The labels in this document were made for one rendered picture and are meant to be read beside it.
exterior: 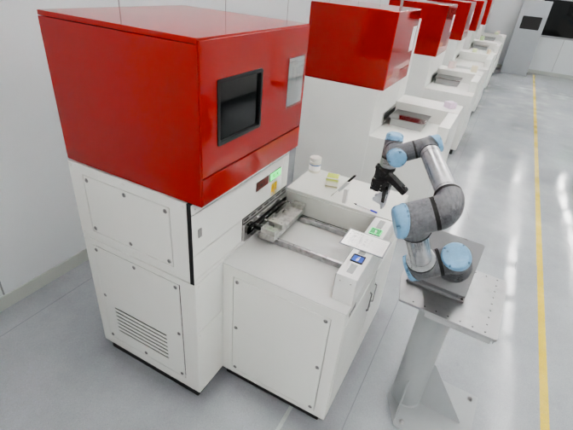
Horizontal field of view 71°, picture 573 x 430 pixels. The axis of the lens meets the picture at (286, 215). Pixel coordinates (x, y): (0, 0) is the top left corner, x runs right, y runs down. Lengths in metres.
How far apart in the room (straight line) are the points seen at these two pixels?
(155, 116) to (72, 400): 1.63
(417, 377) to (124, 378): 1.59
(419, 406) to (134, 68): 2.18
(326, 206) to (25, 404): 1.87
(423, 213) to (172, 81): 0.92
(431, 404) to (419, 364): 0.34
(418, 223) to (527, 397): 1.77
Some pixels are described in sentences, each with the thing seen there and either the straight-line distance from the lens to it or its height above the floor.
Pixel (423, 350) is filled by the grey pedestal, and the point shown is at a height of 0.46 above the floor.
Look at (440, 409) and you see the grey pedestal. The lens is 2.58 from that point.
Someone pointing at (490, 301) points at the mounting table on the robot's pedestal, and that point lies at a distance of 2.07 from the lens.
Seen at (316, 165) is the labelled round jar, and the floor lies 1.02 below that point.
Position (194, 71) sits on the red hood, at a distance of 1.37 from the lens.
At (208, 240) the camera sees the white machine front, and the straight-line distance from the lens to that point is 1.76.
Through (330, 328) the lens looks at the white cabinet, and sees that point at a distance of 1.82.
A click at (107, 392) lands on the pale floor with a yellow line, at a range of 2.56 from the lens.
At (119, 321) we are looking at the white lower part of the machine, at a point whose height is 0.31.
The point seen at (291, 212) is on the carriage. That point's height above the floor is 0.88.
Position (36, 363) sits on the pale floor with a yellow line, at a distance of 2.82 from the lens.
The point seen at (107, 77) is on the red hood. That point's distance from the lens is 1.67.
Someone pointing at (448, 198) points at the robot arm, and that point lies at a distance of 1.40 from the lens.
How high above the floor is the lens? 2.01
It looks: 31 degrees down
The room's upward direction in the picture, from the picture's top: 5 degrees clockwise
